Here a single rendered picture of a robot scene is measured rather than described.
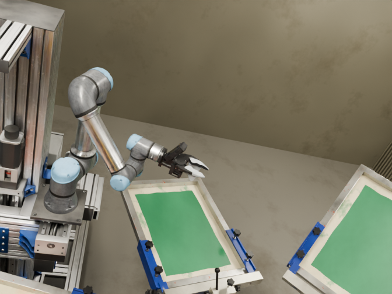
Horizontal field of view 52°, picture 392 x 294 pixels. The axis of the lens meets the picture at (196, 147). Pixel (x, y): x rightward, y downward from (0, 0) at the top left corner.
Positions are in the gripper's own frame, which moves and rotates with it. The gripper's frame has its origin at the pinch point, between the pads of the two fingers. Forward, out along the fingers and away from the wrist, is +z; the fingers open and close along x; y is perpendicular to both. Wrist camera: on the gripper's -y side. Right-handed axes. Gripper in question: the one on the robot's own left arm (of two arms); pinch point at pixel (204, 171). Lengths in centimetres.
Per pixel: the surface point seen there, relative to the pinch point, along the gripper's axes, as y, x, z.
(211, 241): 76, -27, 17
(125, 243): 178, -63, -45
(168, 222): 76, -26, -11
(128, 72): 140, -239, -141
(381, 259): 43, -40, 104
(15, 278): 63, 49, -58
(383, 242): 40, -48, 103
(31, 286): 63, 49, -50
